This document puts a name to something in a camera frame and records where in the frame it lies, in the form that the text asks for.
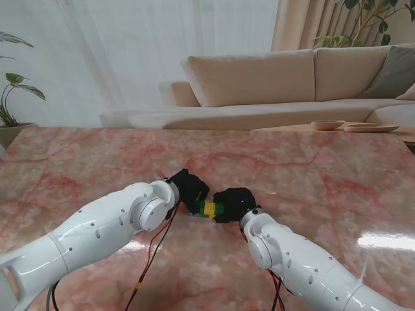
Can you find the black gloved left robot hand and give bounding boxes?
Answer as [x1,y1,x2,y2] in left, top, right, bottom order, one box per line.
[169,168,211,212]

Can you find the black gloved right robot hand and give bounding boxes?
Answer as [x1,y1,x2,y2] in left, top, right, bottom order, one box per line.
[211,187,262,225]

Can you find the light wooden coffee table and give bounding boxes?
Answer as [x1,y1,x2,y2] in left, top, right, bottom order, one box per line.
[251,124,415,143]

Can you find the wooden bowl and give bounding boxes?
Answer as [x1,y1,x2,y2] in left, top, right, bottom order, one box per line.
[311,119,346,131]

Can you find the beige sofa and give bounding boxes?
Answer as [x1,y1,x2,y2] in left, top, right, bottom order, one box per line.
[99,43,415,132]

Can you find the white sheer curtain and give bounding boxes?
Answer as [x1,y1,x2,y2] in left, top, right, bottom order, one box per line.
[0,0,279,129]

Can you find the flat wooden plate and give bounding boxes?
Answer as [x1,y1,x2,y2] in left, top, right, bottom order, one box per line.
[343,123,400,133]

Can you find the beige curtain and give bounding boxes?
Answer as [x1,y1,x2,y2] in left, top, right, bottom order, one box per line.
[270,0,415,52]

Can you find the green potted plant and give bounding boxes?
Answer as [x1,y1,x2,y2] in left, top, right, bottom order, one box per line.
[0,30,46,128]

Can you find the grey plant pot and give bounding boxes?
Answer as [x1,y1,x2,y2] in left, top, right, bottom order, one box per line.
[0,122,40,150]

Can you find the cream cushion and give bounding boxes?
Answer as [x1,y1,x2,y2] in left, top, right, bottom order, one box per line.
[394,82,415,101]

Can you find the grey cushion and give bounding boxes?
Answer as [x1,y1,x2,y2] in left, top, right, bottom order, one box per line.
[358,45,415,100]

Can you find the tall leafy plant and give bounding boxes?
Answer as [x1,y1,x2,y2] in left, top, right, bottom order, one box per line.
[313,0,415,49]

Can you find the left arm red black cables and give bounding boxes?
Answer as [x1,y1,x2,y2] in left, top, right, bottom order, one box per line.
[47,203,179,311]

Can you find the arm red black cables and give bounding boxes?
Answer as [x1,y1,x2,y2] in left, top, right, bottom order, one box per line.
[47,203,179,311]
[268,269,294,311]

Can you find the right arm red black cables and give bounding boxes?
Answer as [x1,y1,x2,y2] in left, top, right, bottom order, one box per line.
[268,269,294,311]

